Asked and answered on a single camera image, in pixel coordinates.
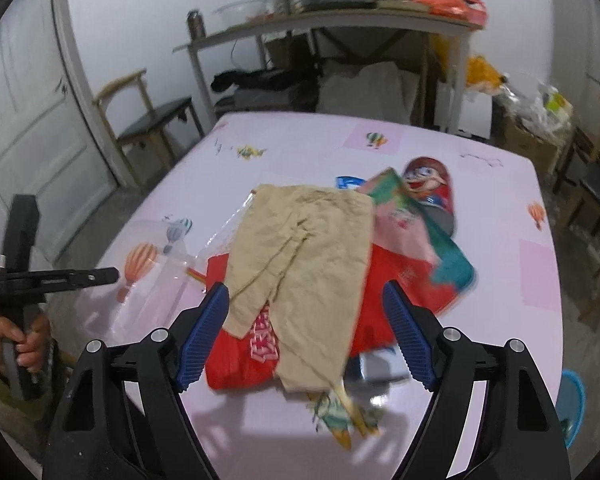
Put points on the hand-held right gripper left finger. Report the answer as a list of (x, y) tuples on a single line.
[(205, 340)]

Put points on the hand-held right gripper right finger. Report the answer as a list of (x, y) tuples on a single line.
[(410, 340)]

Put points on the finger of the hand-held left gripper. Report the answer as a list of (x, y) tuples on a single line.
[(70, 277)]

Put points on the red snack packet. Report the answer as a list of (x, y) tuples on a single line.
[(235, 360)]

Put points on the beige pants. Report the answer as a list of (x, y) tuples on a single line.
[(300, 260)]

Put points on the red milk can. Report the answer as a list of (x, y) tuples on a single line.
[(430, 180)]

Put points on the blue plastic wastebasket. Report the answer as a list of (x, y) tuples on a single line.
[(572, 400)]

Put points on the person's left hand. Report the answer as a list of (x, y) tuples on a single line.
[(15, 335)]

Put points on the white blue packet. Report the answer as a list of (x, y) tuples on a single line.
[(380, 365)]

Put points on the clear plastic bag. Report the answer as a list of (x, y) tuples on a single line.
[(180, 260)]

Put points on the yellow green printed packet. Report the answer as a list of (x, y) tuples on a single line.
[(335, 410)]

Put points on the white door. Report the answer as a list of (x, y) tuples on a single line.
[(25, 110)]

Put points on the pink green packet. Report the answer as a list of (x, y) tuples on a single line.
[(405, 220)]

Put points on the blue tissue packet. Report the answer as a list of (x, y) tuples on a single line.
[(347, 182)]

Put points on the wooden chair black seat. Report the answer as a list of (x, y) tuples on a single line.
[(155, 115)]

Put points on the pink printed tablecloth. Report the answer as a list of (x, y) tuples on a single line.
[(305, 145)]

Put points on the cardboard box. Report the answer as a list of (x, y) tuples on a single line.
[(290, 50), (525, 140)]

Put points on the white box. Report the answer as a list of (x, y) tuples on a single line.
[(475, 115)]

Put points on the beige cloth bag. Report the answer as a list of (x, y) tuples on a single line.
[(365, 90)]

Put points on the dark red wooden chair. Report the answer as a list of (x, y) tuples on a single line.
[(580, 140)]

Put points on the black cloth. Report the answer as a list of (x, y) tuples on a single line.
[(260, 77)]

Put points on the clear plastic bags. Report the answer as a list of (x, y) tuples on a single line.
[(530, 100)]

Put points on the brown jar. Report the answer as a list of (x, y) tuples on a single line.
[(196, 25)]

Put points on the clear plastic bowl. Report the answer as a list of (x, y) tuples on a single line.
[(240, 12)]

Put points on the white side table wooden top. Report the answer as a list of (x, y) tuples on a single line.
[(330, 17)]

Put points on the red plastic bag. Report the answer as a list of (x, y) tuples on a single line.
[(450, 5)]

